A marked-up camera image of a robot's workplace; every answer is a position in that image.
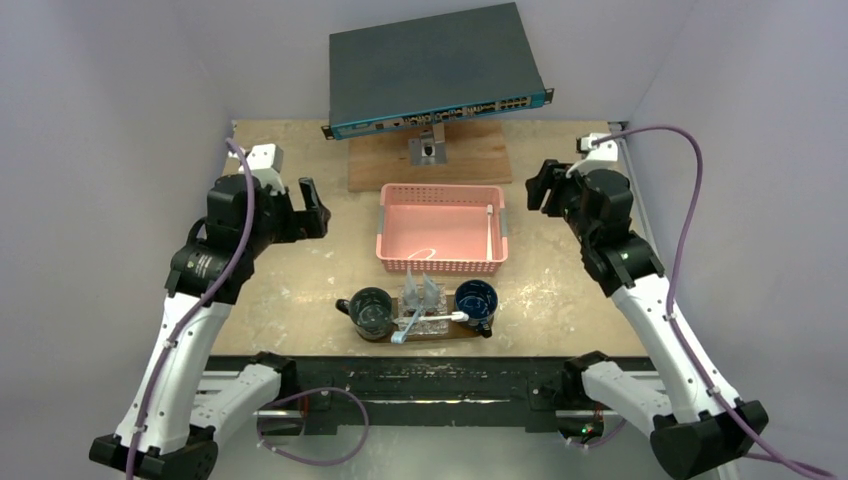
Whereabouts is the pink plastic basket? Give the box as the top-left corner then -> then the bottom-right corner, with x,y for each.
376,183 -> 509,276

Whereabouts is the dark green cup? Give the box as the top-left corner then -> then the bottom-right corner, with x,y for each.
335,287 -> 394,341

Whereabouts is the blue cup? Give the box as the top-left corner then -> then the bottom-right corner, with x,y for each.
454,279 -> 499,338

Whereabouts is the clear acrylic holder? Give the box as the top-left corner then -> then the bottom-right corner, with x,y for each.
394,283 -> 451,341

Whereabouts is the oval wooden tray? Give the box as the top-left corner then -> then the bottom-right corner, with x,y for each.
371,294 -> 482,344

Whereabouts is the light blue toothbrush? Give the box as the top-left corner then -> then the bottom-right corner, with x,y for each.
390,306 -> 424,345

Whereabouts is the white toothbrush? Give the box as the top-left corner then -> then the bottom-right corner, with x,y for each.
485,204 -> 494,262
393,311 -> 469,328

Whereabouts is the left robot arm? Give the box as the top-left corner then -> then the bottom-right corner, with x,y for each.
89,174 -> 331,479

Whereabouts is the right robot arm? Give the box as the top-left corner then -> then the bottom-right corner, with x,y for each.
525,159 -> 769,479

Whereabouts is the wooden base board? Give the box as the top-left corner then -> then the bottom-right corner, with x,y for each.
347,120 -> 513,192

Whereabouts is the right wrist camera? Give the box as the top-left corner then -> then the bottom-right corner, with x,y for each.
566,132 -> 620,178

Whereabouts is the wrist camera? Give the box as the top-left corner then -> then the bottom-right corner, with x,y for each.
227,140 -> 287,196
566,132 -> 620,178

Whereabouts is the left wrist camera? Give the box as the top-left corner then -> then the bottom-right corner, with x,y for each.
227,140 -> 287,196

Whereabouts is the metal stand bracket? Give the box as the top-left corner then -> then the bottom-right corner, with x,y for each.
408,124 -> 447,166

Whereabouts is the network switch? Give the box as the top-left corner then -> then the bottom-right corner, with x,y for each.
322,3 -> 554,140

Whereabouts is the black base frame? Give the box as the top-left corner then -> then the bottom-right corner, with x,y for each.
228,356 -> 664,435

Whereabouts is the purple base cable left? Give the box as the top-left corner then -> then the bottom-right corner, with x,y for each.
255,387 -> 371,469

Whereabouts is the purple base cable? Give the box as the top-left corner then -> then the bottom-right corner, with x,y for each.
563,413 -> 627,452
255,387 -> 371,469

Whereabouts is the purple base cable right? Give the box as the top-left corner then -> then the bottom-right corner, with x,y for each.
563,413 -> 627,452

